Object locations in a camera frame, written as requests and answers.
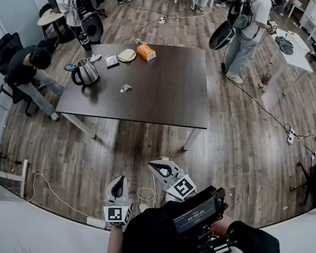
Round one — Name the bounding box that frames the white floor cable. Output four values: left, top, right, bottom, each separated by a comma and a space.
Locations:
20, 167, 99, 219

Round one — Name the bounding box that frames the teal round lid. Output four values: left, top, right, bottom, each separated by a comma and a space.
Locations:
63, 62, 78, 73

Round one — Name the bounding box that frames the small dried red plant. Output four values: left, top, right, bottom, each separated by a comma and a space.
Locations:
257, 70, 273, 93

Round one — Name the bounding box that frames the stainless steel kettle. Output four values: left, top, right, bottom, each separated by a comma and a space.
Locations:
69, 56, 102, 89

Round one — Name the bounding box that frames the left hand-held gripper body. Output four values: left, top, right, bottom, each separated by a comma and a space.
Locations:
99, 200, 134, 230

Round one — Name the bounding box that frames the black picture frame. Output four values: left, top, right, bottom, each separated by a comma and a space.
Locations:
103, 52, 121, 71

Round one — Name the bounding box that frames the yellow folded cloth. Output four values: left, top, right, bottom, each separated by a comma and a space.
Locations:
118, 47, 134, 62

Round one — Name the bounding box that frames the cream round plate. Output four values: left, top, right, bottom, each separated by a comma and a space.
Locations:
117, 46, 138, 64

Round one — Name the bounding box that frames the orange tissue box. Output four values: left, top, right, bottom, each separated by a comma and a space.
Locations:
134, 42, 159, 63

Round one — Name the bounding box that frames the person's left forearm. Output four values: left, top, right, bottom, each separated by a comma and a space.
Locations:
107, 223, 130, 253

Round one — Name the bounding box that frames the white desk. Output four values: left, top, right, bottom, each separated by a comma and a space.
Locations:
261, 27, 316, 100

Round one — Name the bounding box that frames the small round table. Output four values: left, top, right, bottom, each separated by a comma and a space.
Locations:
34, 8, 66, 43

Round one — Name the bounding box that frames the grey crumpled cloth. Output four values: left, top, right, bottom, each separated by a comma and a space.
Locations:
272, 34, 296, 56

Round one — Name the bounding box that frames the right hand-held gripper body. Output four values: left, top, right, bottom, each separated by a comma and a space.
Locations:
163, 171, 199, 208

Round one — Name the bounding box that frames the person's dark clothing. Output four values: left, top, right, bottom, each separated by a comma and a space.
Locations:
108, 191, 286, 253

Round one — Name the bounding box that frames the black mesh office chair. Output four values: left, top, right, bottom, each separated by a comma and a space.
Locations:
0, 75, 39, 117
0, 29, 27, 78

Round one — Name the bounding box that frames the black chest monitor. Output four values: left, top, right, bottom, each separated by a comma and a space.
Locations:
160, 178, 231, 242

